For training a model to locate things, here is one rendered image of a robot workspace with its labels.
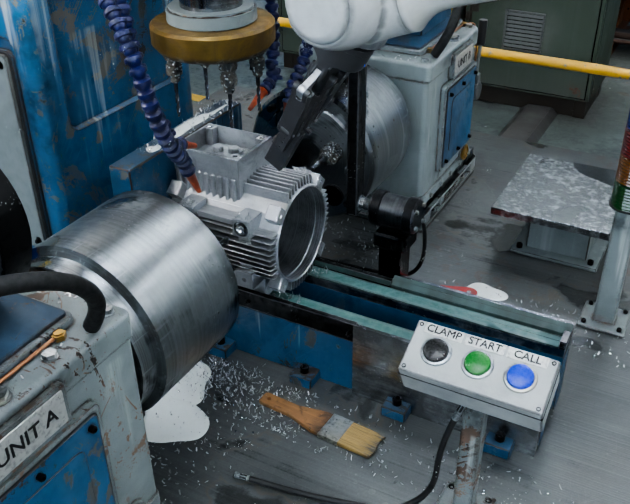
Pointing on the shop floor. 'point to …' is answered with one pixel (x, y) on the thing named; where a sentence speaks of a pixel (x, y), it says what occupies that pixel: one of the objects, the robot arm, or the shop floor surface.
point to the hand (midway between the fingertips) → (284, 145)
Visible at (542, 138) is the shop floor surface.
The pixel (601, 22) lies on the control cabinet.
